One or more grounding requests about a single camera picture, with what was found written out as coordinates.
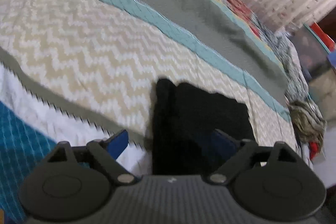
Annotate black pants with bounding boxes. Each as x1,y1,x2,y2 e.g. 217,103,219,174
152,79,255,176

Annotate crumpled olive patterned cloth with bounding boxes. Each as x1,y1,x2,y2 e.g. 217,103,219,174
288,100,327,152

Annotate patterned bedsheet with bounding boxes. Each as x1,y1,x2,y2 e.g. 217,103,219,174
0,0,305,222

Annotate dark storage box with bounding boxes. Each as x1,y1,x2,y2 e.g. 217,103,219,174
291,24,331,81

